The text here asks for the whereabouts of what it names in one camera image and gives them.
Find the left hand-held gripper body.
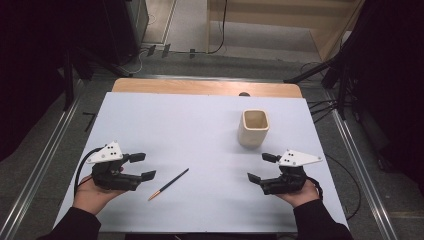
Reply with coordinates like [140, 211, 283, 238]
[87, 141, 143, 192]

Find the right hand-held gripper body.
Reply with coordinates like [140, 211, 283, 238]
[260, 149, 323, 196]

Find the dark blue pencil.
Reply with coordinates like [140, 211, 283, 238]
[148, 167, 190, 202]

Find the person's right hand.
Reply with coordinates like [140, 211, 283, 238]
[274, 181, 320, 208]

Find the person's left hand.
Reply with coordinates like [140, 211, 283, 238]
[72, 174, 125, 216]

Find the cream square cup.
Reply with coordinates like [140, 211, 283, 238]
[237, 109, 270, 148]

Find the white table mat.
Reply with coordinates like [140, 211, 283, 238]
[51, 92, 350, 234]

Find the wooden table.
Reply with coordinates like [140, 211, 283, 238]
[111, 78, 304, 99]

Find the black metal stand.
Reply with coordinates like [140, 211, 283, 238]
[283, 56, 355, 121]
[62, 46, 133, 112]

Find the black cabinet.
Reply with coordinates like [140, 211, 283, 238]
[103, 0, 150, 65]

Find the black curtain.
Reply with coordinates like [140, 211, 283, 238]
[339, 0, 424, 184]
[0, 0, 111, 161]

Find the light wooden shelf unit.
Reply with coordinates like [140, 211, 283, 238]
[206, 0, 365, 63]

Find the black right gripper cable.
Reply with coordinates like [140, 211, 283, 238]
[306, 176, 324, 201]

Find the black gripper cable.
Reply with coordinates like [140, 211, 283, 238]
[73, 147, 104, 198]
[306, 176, 324, 201]

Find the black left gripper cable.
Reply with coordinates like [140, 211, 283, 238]
[73, 147, 104, 198]

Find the thin black floor cable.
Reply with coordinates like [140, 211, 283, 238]
[324, 153, 363, 221]

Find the bundle of black cables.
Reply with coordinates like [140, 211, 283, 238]
[307, 98, 338, 124]

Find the metal floor rail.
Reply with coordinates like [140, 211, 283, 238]
[328, 93, 398, 240]
[0, 79, 85, 240]

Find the white floor cable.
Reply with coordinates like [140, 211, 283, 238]
[129, 48, 148, 75]

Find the black hanging cable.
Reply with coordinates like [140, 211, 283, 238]
[208, 0, 228, 55]

